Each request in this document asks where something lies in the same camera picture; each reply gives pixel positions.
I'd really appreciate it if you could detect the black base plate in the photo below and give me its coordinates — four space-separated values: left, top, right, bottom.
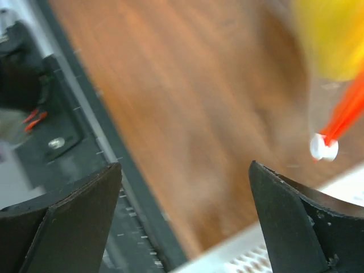
1 1 187 272

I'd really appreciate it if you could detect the white plastic basket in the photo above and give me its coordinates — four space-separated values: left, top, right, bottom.
177 162 363 272

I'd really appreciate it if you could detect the clear zip top bag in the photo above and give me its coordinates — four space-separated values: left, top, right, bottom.
291 9 363 161

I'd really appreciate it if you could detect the yellow fake mango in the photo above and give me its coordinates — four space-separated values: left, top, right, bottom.
291 0 363 81

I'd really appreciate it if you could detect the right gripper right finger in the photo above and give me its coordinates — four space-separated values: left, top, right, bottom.
249 161 363 272

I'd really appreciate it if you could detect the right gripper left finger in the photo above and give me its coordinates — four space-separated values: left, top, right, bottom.
1 163 122 273

